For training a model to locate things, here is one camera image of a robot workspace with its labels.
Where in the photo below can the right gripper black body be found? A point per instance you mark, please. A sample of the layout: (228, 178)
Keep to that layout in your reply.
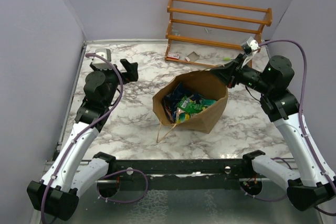
(244, 73)

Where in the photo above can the small open cardboard box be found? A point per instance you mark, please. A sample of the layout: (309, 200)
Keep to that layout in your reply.
(192, 57)

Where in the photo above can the dark blue snack packet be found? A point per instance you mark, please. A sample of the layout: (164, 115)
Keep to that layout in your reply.
(171, 100)

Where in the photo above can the green snack packet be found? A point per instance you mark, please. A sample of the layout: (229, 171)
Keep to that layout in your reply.
(191, 106)

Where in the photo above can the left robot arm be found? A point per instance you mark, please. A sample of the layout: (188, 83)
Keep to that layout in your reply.
(59, 190)

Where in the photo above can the brown paper bag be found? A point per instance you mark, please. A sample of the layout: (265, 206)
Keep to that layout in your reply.
(207, 85)

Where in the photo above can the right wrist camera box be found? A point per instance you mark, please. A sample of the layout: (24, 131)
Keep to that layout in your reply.
(251, 48)

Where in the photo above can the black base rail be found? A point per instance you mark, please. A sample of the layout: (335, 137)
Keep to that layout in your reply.
(186, 174)

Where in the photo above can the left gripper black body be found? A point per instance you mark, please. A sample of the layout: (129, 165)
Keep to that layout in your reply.
(123, 75)

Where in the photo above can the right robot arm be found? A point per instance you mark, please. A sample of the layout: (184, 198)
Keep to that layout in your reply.
(310, 185)

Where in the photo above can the red white small box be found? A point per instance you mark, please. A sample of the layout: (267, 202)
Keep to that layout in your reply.
(173, 55)

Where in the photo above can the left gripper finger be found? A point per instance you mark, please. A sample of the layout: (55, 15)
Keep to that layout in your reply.
(126, 63)
(132, 76)

